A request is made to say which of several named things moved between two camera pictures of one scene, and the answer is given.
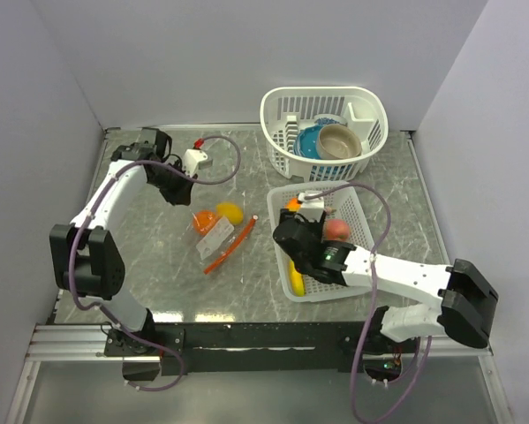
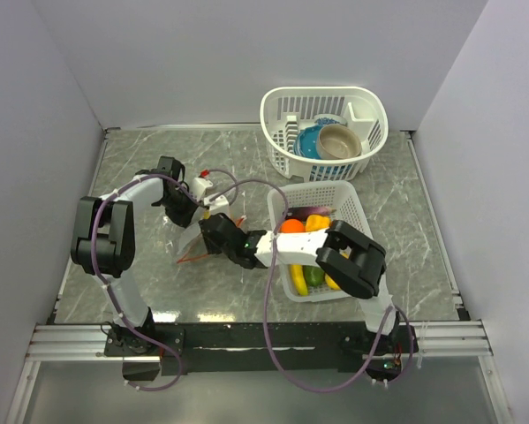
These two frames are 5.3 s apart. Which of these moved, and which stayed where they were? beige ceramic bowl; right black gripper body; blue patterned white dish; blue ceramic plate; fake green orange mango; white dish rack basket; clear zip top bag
Moved: clear zip top bag; fake green orange mango; right black gripper body
Stayed: white dish rack basket; blue ceramic plate; beige ceramic bowl; blue patterned white dish
